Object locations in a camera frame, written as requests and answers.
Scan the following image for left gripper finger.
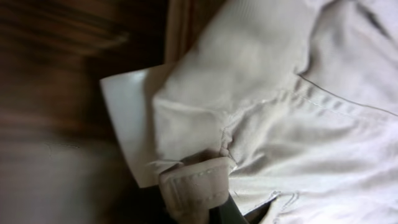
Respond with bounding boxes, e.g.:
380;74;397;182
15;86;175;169
209;195;248;224

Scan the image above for beige cotton shorts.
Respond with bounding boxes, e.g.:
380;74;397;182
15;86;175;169
153;0;397;224

